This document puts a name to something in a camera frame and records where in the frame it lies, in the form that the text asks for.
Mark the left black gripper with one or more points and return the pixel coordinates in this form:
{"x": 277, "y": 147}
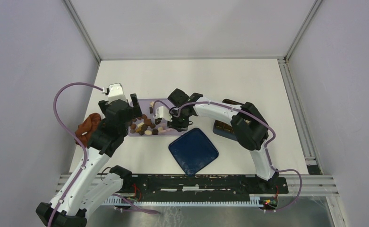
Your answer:
{"x": 134, "y": 111}

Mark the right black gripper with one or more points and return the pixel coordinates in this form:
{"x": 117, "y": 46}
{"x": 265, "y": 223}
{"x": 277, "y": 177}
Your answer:
{"x": 179, "y": 127}

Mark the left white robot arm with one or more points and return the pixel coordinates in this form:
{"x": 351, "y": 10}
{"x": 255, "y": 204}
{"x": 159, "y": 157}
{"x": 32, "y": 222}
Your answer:
{"x": 73, "y": 205}

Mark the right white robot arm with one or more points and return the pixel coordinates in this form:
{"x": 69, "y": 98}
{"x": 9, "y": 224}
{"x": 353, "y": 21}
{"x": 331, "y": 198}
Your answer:
{"x": 248, "y": 125}

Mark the purple chocolate tray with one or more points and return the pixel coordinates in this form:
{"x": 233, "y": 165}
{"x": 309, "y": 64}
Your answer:
{"x": 147, "y": 125}

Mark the blue tin chocolate box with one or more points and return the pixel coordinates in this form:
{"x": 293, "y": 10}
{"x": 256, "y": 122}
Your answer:
{"x": 222, "y": 129}

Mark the blue tin lid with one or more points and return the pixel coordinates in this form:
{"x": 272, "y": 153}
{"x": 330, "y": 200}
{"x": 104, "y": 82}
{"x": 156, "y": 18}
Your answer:
{"x": 193, "y": 151}

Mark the brown crumpled cloth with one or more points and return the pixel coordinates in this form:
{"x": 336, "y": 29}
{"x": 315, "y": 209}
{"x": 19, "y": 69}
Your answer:
{"x": 85, "y": 129}

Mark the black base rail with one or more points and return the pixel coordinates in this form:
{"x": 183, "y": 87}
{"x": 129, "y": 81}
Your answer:
{"x": 201, "y": 188}

